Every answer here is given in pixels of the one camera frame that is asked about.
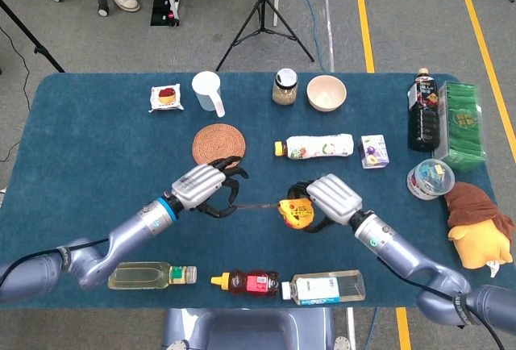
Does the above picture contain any clear square bottle blue label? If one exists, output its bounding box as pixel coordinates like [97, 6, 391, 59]
[281, 269, 367, 306]

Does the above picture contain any black power strip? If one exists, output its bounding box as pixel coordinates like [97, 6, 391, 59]
[150, 0, 181, 27]

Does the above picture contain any blue floor cable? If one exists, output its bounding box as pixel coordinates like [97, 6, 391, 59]
[280, 0, 328, 73]

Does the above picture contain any packaged snack cake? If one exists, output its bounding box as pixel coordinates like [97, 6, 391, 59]
[148, 83, 185, 114]

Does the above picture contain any black tripod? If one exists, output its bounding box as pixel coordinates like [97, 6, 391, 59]
[215, 0, 315, 72]

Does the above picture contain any white-labelled bottle with yellow cap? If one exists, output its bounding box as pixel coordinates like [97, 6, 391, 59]
[274, 133, 355, 160]

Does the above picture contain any white plastic cup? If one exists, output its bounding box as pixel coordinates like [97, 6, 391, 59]
[191, 71, 226, 119]

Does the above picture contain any small purple carton box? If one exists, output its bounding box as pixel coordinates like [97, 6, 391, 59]
[358, 134, 391, 169]

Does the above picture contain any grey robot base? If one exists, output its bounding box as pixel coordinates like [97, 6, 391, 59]
[160, 307, 352, 350]

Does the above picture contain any yellow tape measure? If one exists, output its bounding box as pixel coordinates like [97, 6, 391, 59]
[231, 198, 316, 231]

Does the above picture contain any glass jar with black lid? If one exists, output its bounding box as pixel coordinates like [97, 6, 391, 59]
[272, 68, 300, 106]

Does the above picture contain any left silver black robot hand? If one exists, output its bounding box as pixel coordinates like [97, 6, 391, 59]
[171, 156, 250, 219]

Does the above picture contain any dark soy sauce bottle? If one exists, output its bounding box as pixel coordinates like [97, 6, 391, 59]
[406, 68, 441, 152]

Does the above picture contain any yellow oil bottle white cap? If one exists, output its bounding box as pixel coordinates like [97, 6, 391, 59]
[107, 261, 198, 291]

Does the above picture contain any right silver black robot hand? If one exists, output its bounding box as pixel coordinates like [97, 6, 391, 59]
[286, 173, 364, 233]

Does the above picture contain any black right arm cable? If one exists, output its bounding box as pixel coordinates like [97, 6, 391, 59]
[377, 256, 508, 350]

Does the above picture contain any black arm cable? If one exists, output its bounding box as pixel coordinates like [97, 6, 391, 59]
[377, 256, 508, 350]
[0, 238, 110, 286]

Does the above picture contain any beige bowl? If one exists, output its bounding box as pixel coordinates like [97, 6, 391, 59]
[306, 75, 347, 113]

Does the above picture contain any clear plastic tub of clips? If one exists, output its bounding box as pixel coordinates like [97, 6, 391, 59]
[406, 158, 456, 202]

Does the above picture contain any blue table cover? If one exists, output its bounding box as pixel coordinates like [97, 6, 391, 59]
[0, 72, 503, 310]

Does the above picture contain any green tea bag box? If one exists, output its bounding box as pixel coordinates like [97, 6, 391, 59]
[433, 81, 488, 173]

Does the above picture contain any thin black floor cable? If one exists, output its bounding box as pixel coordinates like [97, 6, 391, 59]
[0, 25, 32, 164]

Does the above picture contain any round woven rattan coaster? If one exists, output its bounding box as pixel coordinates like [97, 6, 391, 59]
[191, 123, 247, 167]

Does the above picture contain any bear-shaped honey bottle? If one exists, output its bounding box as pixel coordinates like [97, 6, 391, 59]
[210, 269, 281, 299]

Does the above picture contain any black slanted stand pole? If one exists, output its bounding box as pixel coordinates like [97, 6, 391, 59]
[0, 0, 66, 73]

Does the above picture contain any yellow plush toy brown cloth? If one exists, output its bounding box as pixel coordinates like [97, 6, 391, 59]
[444, 181, 515, 278]

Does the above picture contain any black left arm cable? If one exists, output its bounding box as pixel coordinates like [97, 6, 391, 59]
[0, 238, 110, 286]

